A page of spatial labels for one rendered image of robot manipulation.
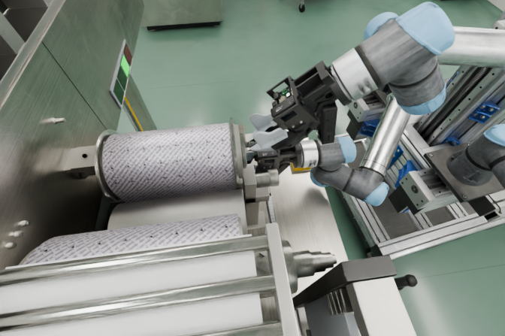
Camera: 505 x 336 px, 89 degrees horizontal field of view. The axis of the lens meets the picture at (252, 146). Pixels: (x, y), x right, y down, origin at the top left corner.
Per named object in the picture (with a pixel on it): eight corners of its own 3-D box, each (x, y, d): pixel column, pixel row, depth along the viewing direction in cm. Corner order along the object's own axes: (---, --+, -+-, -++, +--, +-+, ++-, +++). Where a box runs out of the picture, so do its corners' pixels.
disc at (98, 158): (126, 210, 56) (90, 183, 43) (124, 210, 56) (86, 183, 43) (134, 152, 63) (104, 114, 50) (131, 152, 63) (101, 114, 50)
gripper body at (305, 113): (262, 92, 47) (320, 51, 41) (288, 113, 53) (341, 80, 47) (269, 124, 43) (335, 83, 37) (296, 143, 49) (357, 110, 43)
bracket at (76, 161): (98, 170, 49) (93, 164, 48) (67, 174, 49) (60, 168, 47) (104, 149, 52) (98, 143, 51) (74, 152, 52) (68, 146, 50)
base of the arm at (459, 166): (468, 149, 108) (486, 135, 99) (497, 180, 99) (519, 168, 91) (438, 158, 105) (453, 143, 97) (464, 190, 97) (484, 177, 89)
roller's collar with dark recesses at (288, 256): (294, 295, 35) (300, 289, 30) (249, 302, 34) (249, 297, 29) (284, 246, 38) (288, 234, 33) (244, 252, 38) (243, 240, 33)
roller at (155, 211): (249, 253, 56) (248, 237, 46) (128, 270, 54) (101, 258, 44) (243, 202, 63) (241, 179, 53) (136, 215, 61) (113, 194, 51)
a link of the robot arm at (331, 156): (351, 169, 74) (361, 152, 67) (314, 174, 73) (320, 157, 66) (342, 146, 78) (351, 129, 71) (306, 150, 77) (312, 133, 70)
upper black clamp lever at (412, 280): (418, 286, 30) (420, 285, 29) (374, 294, 31) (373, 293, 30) (413, 273, 30) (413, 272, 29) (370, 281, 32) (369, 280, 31)
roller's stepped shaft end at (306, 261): (335, 273, 35) (342, 269, 32) (292, 280, 34) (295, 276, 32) (328, 249, 37) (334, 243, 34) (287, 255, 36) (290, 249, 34)
